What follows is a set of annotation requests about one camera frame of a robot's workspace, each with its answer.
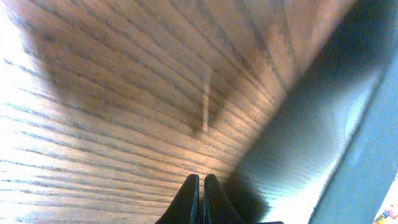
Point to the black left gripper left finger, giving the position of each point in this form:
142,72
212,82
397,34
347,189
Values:
185,207

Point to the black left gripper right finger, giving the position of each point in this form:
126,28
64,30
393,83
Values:
217,207

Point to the black gift box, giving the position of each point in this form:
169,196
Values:
360,184

